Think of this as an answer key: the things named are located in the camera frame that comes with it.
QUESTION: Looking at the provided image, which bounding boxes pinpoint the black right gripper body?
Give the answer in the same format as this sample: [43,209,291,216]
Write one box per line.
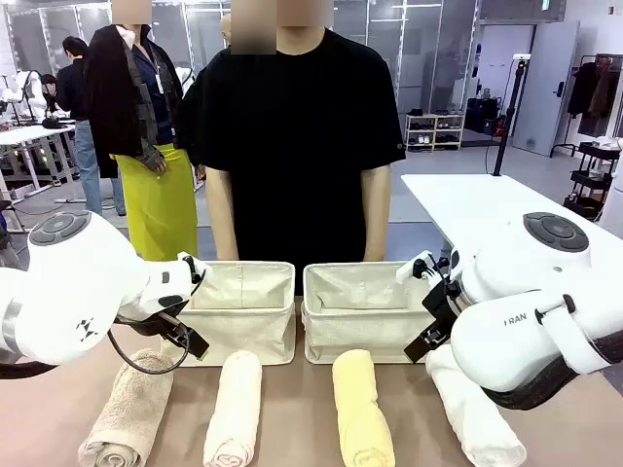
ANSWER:
[421,277,463,337]

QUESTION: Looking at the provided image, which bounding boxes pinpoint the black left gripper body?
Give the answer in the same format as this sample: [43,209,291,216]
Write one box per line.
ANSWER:
[145,310,211,362]

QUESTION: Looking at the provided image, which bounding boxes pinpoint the beige towel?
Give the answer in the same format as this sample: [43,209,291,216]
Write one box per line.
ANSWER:
[77,347,175,467]

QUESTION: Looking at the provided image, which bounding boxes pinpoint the yellow towel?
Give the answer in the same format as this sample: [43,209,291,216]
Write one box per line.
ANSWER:
[331,348,396,467]

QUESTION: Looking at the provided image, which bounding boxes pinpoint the white towel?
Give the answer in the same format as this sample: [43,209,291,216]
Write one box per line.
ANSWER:
[424,342,529,467]

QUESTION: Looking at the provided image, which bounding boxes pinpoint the person's left forearm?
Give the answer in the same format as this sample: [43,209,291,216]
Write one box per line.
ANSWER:
[362,203,391,263]

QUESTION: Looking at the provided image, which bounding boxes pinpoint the person's right forearm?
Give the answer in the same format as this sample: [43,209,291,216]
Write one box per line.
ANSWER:
[207,203,240,263]

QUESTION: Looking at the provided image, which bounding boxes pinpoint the cream fabric basket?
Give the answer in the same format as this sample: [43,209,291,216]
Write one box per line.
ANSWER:
[300,262,442,365]
[165,261,297,367]

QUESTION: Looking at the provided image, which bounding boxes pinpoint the pink rolled towel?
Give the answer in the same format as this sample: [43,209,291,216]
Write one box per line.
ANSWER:
[202,349,264,467]

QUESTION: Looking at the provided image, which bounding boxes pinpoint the white side table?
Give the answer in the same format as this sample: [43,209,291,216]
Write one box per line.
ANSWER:
[400,173,623,273]

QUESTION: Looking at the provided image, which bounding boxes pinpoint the wooden shoe rack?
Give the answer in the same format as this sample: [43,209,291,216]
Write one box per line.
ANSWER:
[404,112,467,152]

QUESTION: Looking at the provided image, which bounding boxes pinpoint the black suitcases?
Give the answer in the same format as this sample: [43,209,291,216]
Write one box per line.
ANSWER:
[464,95,503,136]

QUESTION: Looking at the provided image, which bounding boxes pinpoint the black tripod pole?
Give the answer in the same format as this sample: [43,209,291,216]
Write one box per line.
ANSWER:
[492,53,531,177]

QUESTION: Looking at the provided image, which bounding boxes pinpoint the black utility cart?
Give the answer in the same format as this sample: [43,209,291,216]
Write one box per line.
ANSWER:
[563,140,623,221]

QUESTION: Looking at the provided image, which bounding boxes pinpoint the person in black t-shirt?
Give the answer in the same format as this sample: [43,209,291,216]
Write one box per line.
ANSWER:
[174,0,408,298]

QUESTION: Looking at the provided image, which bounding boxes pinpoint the grey door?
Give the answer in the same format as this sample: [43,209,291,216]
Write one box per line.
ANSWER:
[510,21,581,158]

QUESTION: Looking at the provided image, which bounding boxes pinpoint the white background work table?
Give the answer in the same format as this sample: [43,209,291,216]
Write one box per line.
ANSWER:
[0,124,82,201]

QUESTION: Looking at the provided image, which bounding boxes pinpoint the man in black shirt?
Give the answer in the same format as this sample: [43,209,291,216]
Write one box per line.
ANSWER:
[54,36,128,218]

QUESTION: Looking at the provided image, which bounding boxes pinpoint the black clothes rack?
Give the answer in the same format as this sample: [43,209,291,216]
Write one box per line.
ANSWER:
[549,53,623,160]

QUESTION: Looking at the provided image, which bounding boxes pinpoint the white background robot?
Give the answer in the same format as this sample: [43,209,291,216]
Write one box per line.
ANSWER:
[9,70,46,122]

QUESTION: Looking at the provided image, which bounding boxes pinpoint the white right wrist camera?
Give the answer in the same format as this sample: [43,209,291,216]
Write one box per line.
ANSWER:
[394,250,452,288]

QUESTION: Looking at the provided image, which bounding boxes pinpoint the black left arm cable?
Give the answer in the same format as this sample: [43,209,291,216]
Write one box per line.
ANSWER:
[106,318,192,377]

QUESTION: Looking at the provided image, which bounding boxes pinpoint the black braided right cable sleeve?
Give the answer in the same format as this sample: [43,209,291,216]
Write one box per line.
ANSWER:
[479,330,623,412]

